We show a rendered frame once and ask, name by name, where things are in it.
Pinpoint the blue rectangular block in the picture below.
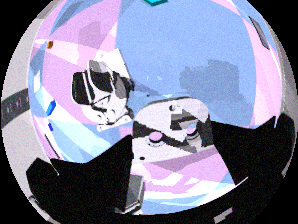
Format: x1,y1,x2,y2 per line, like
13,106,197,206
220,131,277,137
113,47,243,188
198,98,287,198
47,100,56,116

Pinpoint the teal rectangular block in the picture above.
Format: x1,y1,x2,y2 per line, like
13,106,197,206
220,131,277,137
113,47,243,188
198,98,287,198
144,0,168,7

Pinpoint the small brown block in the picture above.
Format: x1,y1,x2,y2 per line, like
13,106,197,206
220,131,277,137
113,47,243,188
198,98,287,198
47,41,53,49

